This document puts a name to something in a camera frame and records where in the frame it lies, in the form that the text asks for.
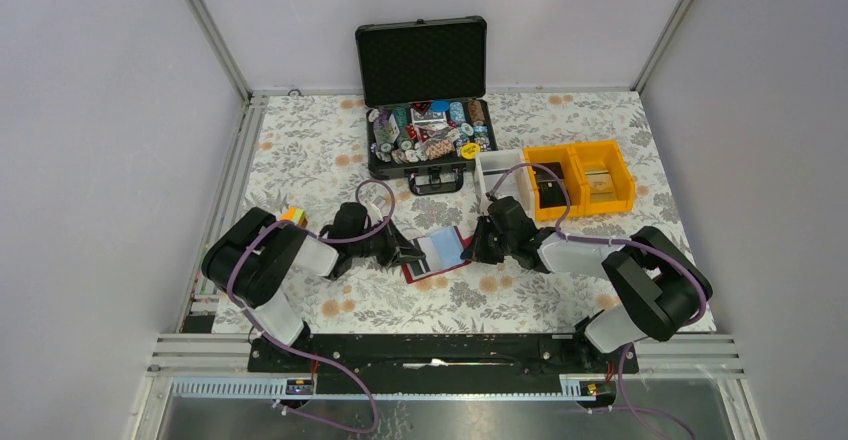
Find black credit card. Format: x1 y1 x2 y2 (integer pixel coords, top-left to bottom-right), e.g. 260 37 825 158
407 259 430 277

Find black poker chip case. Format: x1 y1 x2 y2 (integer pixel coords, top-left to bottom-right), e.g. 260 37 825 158
355 16 497 196

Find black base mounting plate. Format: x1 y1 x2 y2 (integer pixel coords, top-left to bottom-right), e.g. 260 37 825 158
247 333 639 392

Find beige cards in yellow bin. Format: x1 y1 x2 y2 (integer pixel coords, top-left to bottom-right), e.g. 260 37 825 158
586 170 615 196

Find white plastic bin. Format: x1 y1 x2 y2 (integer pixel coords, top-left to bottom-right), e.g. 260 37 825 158
474 149 535 218

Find yellow bin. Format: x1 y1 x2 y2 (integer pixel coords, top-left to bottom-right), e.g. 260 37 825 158
523 144 589 221
571 140 635 216

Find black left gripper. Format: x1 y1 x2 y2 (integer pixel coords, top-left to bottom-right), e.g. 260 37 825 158
349 216 426 269

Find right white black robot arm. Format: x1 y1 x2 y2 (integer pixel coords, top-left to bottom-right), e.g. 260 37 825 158
461 197 713 372

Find red leather card holder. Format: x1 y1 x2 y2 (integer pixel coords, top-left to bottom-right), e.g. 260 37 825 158
402 226 471 284

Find white grey credit card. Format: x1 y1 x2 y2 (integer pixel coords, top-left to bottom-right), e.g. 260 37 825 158
416 236 445 272

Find yellow round dealer chip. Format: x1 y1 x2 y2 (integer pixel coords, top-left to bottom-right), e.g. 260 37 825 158
458 142 481 160

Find orange green sticky note block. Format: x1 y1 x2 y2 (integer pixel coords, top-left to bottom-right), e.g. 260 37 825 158
278 207 308 228

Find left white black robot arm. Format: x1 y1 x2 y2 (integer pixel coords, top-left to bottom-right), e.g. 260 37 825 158
201 202 426 371

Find white slotted cable duct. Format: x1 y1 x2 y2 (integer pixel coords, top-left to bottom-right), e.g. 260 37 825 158
171 371 615 404

